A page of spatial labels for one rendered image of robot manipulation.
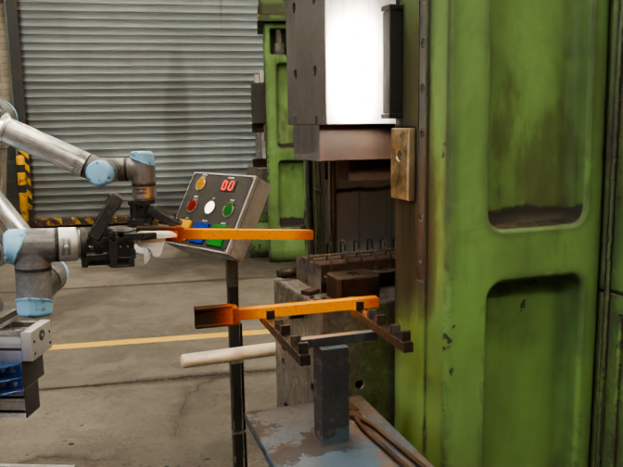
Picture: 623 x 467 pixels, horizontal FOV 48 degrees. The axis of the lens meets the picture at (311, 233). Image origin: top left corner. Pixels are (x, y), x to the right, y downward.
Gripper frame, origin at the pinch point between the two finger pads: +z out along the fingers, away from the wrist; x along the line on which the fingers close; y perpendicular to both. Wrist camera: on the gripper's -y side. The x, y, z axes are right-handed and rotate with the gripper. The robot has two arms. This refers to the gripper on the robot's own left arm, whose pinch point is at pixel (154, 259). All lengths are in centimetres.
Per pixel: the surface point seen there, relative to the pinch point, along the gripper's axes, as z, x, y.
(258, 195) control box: -20.1, -9.2, -33.3
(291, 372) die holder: 26, 30, -47
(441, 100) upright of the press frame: -48, 62, -85
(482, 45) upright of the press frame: -59, 62, -93
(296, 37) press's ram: -67, 21, -49
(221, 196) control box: -19.0, -14.1, -19.9
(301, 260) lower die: -4, 22, -50
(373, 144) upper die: -38, 29, -70
